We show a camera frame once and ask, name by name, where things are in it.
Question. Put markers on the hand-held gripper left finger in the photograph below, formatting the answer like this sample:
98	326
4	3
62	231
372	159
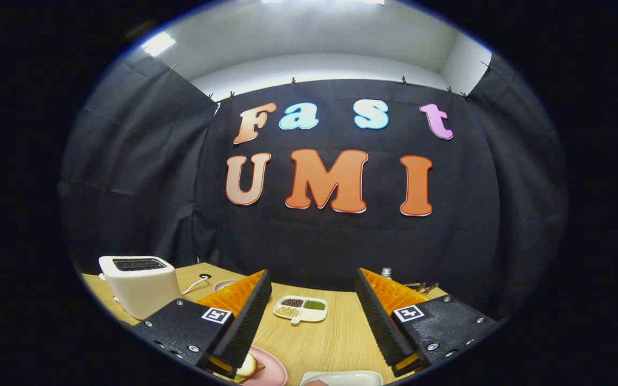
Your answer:
244	321

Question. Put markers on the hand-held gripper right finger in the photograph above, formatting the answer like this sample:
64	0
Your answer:
380	321

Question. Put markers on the toasted bread slice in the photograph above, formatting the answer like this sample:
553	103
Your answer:
247	365

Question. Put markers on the beige round plate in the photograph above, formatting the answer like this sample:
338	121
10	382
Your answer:
224	285

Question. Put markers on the pile of yellow soybeans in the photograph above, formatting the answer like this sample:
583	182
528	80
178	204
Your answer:
287	311

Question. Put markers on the silver bottle with green label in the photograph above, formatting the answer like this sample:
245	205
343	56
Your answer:
387	273

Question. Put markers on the pile of dark red beans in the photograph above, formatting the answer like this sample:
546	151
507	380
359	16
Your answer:
293	303

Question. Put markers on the pink round plate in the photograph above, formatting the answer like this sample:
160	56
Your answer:
274	372

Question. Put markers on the white plate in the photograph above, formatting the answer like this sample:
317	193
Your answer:
357	378

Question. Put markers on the white divided dish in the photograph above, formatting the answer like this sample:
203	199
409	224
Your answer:
314	315

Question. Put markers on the pile of green beans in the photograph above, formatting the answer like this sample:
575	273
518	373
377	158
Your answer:
314	305

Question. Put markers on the pink food slice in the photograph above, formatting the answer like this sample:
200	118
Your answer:
318	383

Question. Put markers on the cream white toaster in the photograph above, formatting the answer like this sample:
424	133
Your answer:
142	289

